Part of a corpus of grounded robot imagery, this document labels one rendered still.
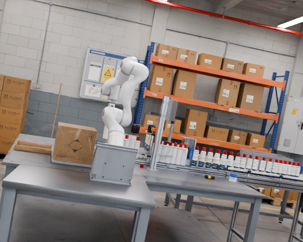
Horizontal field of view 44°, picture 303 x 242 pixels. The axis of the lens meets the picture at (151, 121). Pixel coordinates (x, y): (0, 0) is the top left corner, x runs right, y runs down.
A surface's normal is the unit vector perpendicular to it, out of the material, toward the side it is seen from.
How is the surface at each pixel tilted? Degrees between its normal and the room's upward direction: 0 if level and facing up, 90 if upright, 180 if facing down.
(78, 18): 90
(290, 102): 90
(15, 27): 90
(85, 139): 90
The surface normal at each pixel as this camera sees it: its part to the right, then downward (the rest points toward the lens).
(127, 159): 0.18, 0.09
